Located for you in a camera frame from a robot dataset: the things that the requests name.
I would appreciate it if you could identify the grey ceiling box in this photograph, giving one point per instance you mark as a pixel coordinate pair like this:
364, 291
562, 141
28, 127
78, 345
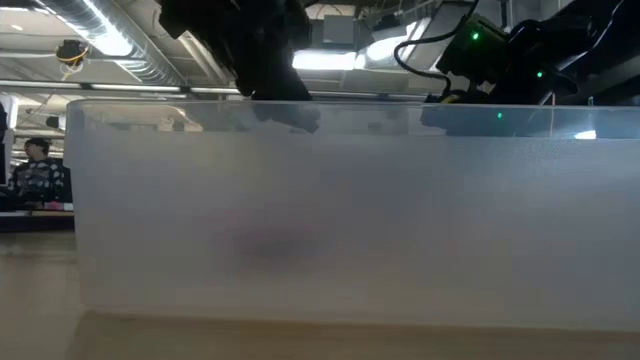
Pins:
340, 30

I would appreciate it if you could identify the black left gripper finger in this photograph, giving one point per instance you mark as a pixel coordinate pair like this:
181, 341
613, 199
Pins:
280, 107

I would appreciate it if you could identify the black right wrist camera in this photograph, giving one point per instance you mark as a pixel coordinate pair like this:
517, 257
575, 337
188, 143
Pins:
470, 50

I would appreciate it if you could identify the ceiling light panel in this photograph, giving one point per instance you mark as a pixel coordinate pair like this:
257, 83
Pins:
325, 60

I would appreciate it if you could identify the dark background desk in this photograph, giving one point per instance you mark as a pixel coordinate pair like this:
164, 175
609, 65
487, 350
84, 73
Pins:
35, 222

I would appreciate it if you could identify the corrugated round silver duct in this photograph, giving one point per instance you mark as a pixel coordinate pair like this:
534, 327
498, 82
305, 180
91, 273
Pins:
145, 60

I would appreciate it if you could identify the translucent clear plastic bin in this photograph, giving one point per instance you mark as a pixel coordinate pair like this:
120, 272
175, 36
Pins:
350, 225

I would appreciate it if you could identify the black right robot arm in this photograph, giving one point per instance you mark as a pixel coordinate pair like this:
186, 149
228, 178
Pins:
615, 40

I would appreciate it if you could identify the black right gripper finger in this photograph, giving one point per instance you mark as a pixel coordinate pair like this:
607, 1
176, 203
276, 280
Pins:
465, 120

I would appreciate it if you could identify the horizontal metal pipe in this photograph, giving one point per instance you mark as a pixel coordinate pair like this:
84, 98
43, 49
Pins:
135, 88

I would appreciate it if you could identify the person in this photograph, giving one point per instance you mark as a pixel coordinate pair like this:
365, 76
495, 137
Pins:
37, 180

